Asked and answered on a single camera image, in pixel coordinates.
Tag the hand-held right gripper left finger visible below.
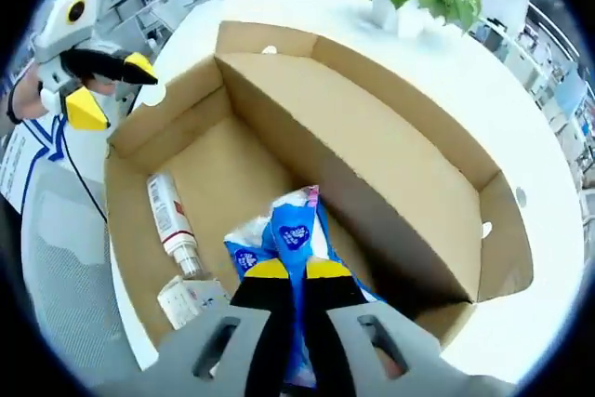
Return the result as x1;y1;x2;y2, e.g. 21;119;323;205
95;260;297;397

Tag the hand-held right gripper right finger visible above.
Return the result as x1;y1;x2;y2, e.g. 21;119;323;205
304;258;515;397

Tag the blue soft tissue packet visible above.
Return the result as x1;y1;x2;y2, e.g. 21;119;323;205
221;184;388;390

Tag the brown cardboard shoe box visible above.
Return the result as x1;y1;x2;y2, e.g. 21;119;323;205
102;20;535;362

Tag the person's left hand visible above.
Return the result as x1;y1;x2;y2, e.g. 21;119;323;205
7;61;48;122

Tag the small white carton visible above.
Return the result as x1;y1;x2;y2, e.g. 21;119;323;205
156;274;225;332

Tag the white spray bottle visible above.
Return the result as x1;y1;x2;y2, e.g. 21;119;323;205
145;172;206;278

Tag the white plastic bag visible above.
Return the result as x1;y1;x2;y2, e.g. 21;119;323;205
20;172;141;371

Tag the wall poster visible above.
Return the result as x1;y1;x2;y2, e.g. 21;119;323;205
0;112;113;213

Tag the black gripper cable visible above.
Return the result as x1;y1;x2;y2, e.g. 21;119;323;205
59;126;110;224

